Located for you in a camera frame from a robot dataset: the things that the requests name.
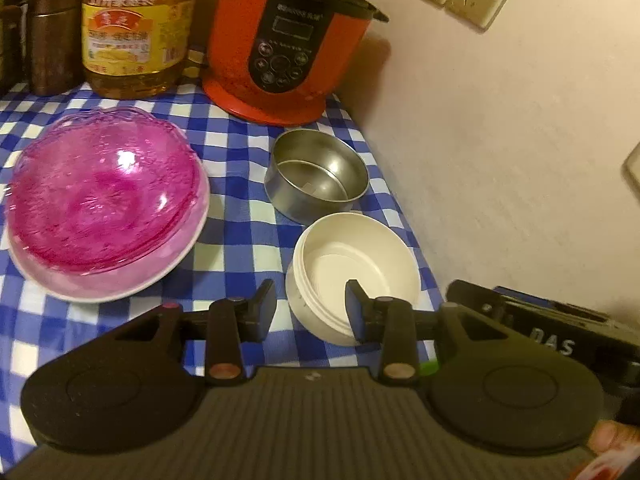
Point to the blue white checkered tablecloth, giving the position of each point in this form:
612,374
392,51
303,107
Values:
240,175

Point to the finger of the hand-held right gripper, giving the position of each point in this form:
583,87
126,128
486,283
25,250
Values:
550,305
477,300

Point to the person's right hand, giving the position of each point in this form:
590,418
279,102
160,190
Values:
617,437

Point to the white plastic bowl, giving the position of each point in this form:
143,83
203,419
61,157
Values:
360,255

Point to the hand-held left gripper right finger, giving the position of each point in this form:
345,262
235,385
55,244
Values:
356,317

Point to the white ceramic plate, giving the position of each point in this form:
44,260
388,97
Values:
115,285

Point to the stainless steel bowl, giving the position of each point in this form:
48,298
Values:
320,175

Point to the red electric pressure cooker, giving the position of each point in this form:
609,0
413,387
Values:
285,45

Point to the stainless steel steamer pot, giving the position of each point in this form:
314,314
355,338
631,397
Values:
12,25

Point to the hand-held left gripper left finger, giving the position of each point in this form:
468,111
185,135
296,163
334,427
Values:
262,310

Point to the cooking oil bottle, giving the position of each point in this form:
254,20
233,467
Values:
135,35

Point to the red and white garment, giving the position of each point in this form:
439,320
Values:
610,467

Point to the green plastic bowl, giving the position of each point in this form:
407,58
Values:
429,367

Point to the white wall socket plate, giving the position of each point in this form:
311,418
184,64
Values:
632,165

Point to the brown metal canister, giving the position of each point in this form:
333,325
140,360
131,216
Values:
55,35

